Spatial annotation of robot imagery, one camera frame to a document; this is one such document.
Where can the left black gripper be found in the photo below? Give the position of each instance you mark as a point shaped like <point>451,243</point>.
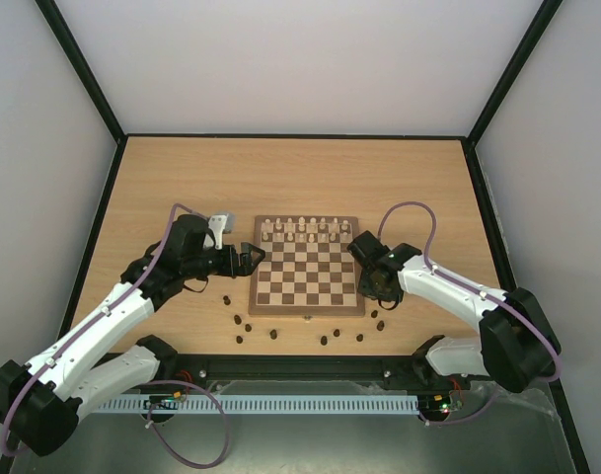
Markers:
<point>246,269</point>

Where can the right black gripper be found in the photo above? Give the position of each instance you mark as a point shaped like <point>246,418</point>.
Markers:
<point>375,284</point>

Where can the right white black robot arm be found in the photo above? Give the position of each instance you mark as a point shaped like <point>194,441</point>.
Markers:
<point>514,343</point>

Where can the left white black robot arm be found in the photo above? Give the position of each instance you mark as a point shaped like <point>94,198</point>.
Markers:
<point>43,400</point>

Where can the wooden chess board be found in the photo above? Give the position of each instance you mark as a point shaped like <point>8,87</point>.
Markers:
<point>317,277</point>

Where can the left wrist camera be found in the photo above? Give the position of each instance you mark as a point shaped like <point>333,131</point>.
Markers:
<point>218,225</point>

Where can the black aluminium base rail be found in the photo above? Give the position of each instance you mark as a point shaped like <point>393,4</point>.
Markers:
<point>413,373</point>

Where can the white slotted cable duct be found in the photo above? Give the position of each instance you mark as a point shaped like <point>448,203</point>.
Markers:
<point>293,405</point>

